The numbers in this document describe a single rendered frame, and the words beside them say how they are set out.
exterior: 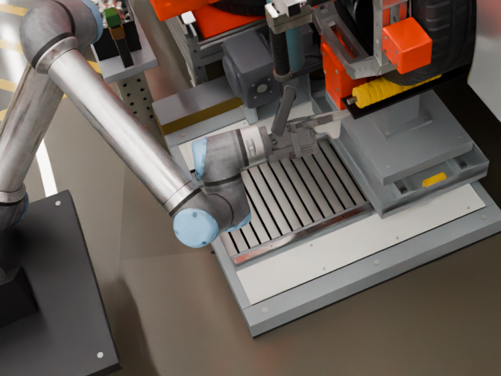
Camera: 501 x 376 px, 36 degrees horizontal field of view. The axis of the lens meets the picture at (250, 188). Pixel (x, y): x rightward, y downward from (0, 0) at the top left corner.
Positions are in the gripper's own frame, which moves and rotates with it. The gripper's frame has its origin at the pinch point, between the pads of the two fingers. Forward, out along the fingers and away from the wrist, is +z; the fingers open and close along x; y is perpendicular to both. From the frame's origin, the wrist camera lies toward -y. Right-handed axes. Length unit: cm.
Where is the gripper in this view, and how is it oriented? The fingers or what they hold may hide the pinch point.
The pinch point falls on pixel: (344, 111)
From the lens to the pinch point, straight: 180.5
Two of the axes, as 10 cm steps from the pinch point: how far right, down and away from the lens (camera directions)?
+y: 2.4, 9.5, 2.0
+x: 0.9, 1.8, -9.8
